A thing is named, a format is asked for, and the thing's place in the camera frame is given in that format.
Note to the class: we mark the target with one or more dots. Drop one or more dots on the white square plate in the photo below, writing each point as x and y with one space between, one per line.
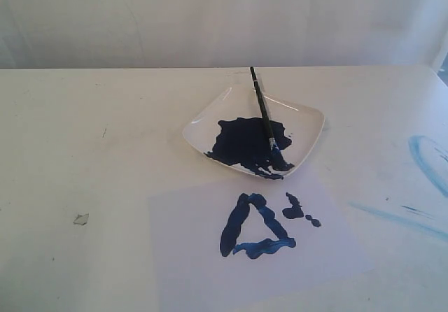
229 131

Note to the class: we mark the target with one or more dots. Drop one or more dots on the white paper sheet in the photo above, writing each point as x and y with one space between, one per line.
223 245

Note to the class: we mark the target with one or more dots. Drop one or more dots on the small clear tape scrap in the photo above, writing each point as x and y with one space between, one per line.
81 219

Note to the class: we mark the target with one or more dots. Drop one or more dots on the black paintbrush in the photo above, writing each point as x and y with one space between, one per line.
278 161

